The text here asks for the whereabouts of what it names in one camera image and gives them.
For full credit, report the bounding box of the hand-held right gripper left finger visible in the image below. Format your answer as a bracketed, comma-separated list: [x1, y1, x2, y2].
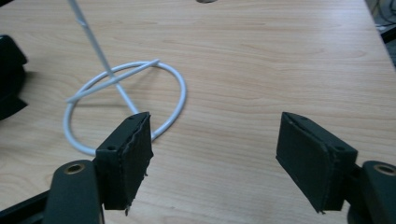
[94, 111, 154, 217]

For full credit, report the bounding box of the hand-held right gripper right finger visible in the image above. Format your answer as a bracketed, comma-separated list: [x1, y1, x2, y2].
[276, 111, 359, 215]

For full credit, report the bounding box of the black box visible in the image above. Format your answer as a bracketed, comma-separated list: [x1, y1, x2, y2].
[380, 24, 396, 45]

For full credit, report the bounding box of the white wire stand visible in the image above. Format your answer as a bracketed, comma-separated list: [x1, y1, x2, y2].
[63, 0, 188, 157]

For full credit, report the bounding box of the black cable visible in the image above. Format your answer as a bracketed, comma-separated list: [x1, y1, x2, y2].
[372, 0, 396, 26]

